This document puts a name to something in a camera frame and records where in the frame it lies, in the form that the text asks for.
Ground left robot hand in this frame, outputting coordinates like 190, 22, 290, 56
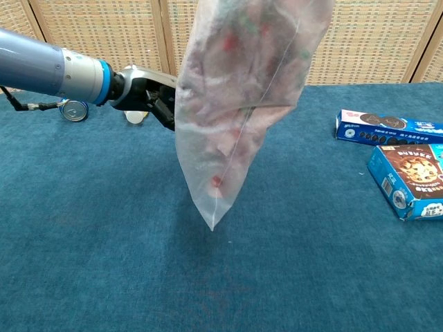
109, 64, 177, 132

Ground frosted plastic zip bag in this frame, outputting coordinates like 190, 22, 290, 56
174, 0, 336, 232

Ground yellow drink plastic bottle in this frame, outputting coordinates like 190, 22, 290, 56
123, 109, 150, 125

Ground woven wooden folding screen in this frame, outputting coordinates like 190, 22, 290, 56
0, 0, 443, 95

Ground blue aluminium drink can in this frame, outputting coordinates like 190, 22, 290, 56
58, 99, 90, 122

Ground teal carpet table cover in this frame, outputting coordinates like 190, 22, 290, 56
0, 82, 443, 332

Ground long blue sandwich cookie box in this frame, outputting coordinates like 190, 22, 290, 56
334, 109, 443, 146

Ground blue chocolate chip cookie box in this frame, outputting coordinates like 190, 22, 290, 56
367, 143, 443, 221

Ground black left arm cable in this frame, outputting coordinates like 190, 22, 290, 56
0, 86, 70, 112

